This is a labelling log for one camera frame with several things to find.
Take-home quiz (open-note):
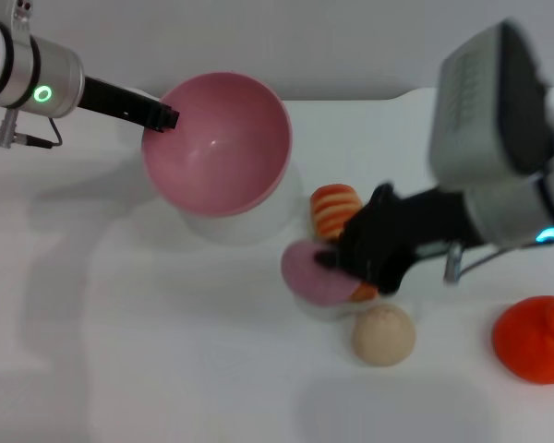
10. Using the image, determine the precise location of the left wrist cable with plug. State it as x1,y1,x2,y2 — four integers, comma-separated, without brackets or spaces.
0,107,65,150

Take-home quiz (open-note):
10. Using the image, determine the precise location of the silver-black right wrist camera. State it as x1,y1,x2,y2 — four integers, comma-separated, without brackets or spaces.
428,18,554,191

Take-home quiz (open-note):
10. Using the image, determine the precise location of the orange striped toy bread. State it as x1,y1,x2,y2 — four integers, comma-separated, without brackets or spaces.
307,183,380,304

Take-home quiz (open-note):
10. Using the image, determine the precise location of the pink plastic bowl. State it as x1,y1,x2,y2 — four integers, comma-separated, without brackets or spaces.
141,71,293,217

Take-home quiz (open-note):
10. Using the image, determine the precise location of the wrist cable with plug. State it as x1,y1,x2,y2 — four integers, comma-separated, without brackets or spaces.
0,107,65,150
443,241,507,286

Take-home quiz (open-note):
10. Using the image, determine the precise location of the beige toy bun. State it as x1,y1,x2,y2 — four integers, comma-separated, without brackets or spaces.
352,304,417,368

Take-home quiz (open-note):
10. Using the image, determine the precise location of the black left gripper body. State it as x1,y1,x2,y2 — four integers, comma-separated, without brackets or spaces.
75,75,164,128

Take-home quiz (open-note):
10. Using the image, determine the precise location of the red-orange toy tomato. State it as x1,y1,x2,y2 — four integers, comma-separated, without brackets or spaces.
491,294,554,385

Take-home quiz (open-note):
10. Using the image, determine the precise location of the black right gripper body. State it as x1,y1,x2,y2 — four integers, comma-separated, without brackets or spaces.
340,183,486,297

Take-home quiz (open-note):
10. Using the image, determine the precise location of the right wrist cable with plug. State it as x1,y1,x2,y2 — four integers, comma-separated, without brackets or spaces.
443,241,507,286

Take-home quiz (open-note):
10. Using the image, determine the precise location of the pink toy peach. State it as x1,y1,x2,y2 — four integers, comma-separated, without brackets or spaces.
280,239,359,306

